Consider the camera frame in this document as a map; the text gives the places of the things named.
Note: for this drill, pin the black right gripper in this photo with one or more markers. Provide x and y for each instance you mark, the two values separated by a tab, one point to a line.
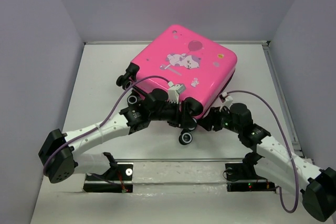
212	117

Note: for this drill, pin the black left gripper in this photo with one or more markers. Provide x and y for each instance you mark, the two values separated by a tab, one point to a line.
181	118

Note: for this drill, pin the pink hard-shell suitcase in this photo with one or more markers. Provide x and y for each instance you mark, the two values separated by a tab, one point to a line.
182	56

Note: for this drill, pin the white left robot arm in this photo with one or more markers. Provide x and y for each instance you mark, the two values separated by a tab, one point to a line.
62	154

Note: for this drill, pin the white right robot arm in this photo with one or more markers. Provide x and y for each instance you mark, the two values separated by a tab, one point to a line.
313	186

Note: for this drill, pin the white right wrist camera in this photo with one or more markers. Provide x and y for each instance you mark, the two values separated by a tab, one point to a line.
226	100

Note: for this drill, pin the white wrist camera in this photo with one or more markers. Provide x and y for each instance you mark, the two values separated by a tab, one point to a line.
226	100
174	92

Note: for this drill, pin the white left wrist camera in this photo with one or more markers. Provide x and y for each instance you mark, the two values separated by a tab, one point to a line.
174	92

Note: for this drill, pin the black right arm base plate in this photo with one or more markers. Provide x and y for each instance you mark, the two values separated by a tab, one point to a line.
242	178

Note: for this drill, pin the aluminium mounting rail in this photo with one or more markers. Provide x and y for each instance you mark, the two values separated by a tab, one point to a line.
225	160

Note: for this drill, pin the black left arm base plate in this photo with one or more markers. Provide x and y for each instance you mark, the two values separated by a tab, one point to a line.
118	180

